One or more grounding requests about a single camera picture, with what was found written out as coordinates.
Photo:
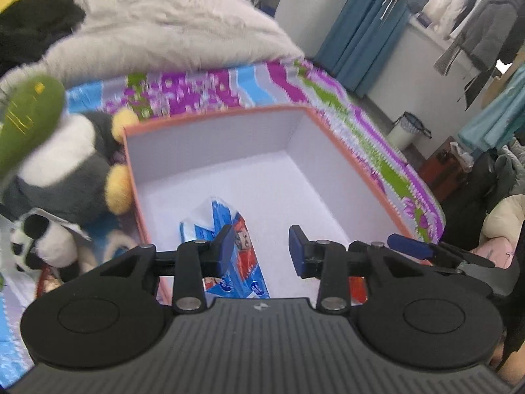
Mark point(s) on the dark clothes pile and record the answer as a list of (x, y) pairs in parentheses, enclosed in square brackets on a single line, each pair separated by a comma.
[(492, 176)]

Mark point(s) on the blue snack packet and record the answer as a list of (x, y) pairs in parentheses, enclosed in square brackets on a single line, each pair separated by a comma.
[(246, 262)]

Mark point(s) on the pink cardboard box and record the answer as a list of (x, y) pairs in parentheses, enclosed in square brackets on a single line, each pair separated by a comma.
[(229, 164)]

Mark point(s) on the black cloth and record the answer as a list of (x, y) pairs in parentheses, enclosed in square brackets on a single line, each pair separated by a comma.
[(33, 28)]

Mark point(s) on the floral striped bedsheet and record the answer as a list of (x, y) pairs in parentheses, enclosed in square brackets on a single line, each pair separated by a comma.
[(246, 86)]

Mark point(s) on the grey plush with yellow feet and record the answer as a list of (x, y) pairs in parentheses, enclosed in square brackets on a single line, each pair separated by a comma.
[(61, 180)]

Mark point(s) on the grey duvet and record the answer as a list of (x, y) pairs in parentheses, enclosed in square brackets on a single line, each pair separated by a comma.
[(164, 28)]

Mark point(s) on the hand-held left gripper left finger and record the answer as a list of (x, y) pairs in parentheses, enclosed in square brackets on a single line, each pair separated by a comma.
[(225, 252)]

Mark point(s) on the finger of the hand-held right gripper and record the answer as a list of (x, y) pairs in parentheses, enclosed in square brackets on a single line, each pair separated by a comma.
[(410, 245)]

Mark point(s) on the teal hanging garment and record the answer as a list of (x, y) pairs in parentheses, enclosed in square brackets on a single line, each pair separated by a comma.
[(492, 119)]

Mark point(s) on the grey hanging jacket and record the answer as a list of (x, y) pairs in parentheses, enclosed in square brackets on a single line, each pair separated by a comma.
[(492, 16)]

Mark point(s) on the blue curtain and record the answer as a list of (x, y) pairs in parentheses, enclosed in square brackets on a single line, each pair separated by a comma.
[(361, 41)]

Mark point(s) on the small panda plush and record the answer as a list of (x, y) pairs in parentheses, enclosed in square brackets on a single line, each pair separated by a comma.
[(49, 246)]

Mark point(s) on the white trash bin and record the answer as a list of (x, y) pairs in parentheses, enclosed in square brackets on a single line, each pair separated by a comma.
[(404, 133)]

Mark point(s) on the cream plush cushion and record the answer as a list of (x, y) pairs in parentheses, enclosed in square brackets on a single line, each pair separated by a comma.
[(502, 217)]

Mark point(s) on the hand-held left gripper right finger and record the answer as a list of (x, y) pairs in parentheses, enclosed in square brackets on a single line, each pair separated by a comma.
[(296, 254)]

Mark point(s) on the green plush stick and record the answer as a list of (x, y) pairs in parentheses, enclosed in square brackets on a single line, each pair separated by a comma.
[(28, 119)]

